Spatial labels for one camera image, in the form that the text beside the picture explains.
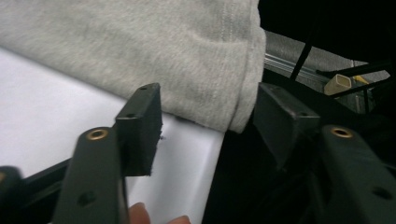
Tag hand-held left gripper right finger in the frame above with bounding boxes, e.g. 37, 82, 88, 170
252, 82, 396, 224

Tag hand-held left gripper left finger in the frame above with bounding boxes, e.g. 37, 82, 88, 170
50, 82, 164, 224

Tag grey shorts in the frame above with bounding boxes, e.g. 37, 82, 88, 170
0, 0, 267, 134

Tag beige square tube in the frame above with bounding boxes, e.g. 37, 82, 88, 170
323, 73, 353, 96

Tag white board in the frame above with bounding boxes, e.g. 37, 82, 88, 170
0, 46, 226, 224

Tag metal floor rail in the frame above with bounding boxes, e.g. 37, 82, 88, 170
263, 52, 329, 82

